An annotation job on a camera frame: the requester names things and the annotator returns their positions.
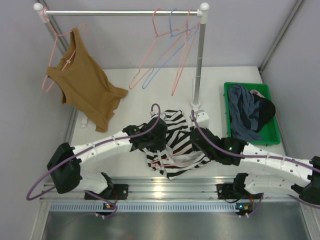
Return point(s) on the brown tank top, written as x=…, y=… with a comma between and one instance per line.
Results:
x=85, y=85

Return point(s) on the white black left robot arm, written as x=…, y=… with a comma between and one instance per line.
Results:
x=70, y=166

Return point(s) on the aluminium rail frame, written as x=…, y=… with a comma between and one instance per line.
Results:
x=277, y=217

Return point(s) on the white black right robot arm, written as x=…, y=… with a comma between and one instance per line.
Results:
x=261, y=171

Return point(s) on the white clothes rack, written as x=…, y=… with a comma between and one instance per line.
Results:
x=202, y=13

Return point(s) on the black garment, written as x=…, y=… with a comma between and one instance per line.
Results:
x=266, y=111

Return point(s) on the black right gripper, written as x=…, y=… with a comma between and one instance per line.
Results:
x=195, y=147

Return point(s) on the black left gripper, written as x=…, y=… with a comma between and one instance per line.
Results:
x=160, y=135

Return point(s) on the pink garment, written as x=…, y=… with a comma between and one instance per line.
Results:
x=257, y=93

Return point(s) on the black white striped tank top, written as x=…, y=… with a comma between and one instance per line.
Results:
x=177, y=138

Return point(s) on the blue hanger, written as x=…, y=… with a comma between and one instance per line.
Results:
x=150, y=76

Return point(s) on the blue grey garment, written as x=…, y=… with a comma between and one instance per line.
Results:
x=244, y=113

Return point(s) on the white slotted cable duct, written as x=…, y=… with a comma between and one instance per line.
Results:
x=144, y=207

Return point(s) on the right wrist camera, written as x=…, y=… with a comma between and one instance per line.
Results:
x=202, y=119

